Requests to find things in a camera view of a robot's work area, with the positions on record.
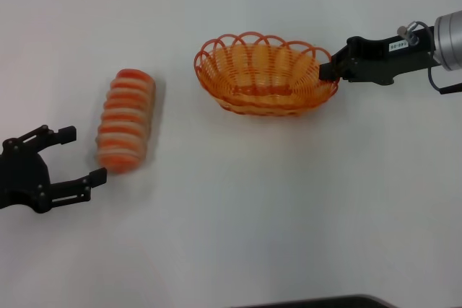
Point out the orange striped bread loaf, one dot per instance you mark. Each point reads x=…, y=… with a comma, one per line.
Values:
x=126, y=120

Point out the orange woven plastic basket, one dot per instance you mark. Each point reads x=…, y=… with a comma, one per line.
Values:
x=260, y=77

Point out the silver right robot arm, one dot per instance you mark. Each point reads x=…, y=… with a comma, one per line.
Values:
x=451, y=41

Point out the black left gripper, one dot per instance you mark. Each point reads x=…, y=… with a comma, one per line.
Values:
x=21, y=174

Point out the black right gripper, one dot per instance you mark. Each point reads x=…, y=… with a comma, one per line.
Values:
x=375, y=61

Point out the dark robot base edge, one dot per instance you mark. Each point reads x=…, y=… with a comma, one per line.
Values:
x=325, y=302

